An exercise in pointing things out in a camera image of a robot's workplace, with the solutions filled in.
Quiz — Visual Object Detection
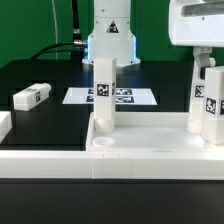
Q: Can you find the white marker base bracket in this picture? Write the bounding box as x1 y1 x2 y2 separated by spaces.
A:
63 87 157 105

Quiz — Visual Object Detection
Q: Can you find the white thin cable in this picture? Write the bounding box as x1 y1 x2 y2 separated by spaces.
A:
51 0 60 61

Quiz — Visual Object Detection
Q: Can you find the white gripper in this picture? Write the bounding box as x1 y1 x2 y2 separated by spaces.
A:
168 0 224 80

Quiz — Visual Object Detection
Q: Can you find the white front fence bar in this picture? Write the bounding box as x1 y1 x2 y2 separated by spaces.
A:
0 150 224 180

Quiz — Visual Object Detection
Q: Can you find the white desk top tray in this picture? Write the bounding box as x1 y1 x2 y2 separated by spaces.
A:
86 112 224 152

